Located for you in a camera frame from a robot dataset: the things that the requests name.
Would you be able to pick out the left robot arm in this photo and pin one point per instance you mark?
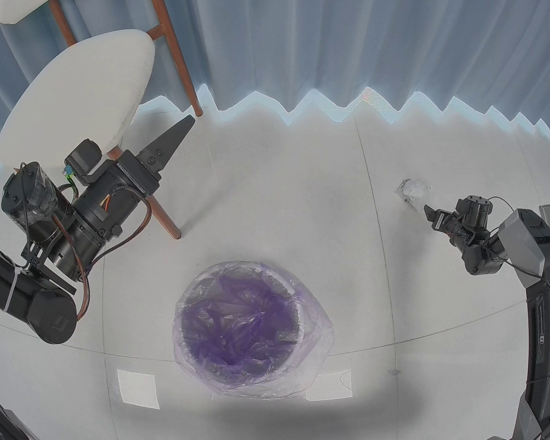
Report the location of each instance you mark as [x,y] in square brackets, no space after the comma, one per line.
[27,291]

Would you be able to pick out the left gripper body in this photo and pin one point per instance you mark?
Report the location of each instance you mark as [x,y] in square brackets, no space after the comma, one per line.
[133,174]

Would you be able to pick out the crumpled clear wrapper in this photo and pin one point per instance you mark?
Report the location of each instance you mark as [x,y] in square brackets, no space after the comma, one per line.
[417,190]

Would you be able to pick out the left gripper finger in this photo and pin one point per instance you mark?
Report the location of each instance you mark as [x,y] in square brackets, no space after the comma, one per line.
[162,149]

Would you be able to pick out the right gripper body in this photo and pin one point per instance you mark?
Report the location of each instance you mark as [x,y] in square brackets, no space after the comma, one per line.
[445,222]

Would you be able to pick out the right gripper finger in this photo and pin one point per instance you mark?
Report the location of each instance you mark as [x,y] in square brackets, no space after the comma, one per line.
[432,212]

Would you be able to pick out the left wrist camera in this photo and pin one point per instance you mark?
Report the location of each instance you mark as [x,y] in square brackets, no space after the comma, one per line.
[85,156]

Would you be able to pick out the pale blue curtain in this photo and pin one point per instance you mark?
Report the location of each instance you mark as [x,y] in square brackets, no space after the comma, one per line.
[348,25]

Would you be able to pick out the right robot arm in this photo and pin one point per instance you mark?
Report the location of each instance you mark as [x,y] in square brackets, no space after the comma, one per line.
[545,291]

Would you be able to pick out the white trash bin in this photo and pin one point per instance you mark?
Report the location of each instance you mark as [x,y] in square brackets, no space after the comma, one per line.
[245,269]

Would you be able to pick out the white wooden chair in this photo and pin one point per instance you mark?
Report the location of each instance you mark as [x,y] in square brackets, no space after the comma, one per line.
[82,85]

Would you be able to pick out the purple plastic bag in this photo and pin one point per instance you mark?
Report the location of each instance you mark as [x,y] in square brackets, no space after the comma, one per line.
[238,328]

